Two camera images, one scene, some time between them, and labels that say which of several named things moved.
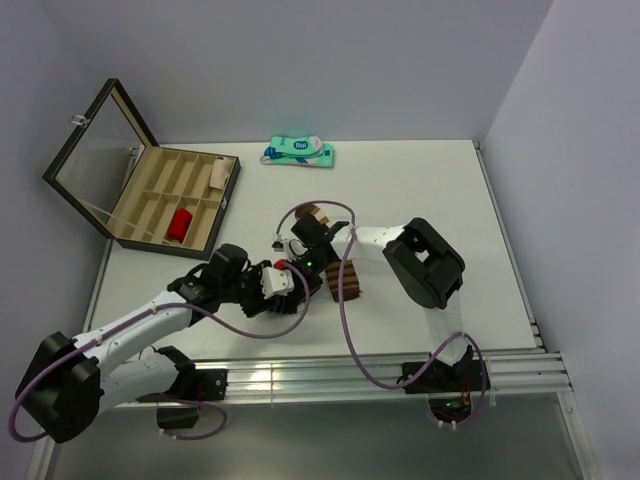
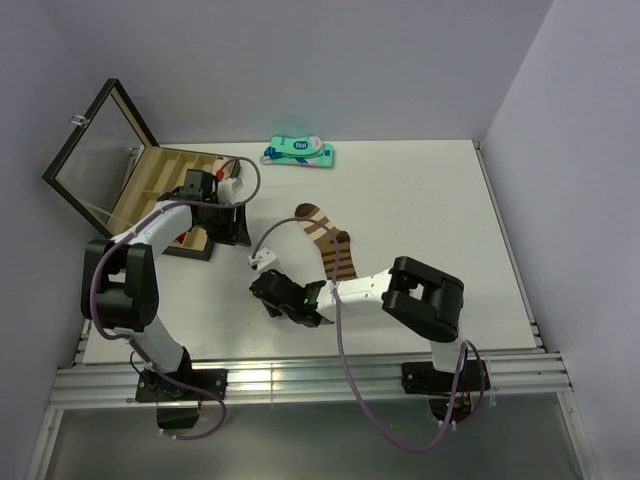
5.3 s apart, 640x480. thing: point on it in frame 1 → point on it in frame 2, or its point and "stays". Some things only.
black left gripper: x=258 y=303 → x=235 y=232
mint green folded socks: x=308 y=151 stays
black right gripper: x=296 y=257 → x=275 y=311
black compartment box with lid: x=144 y=195 stays
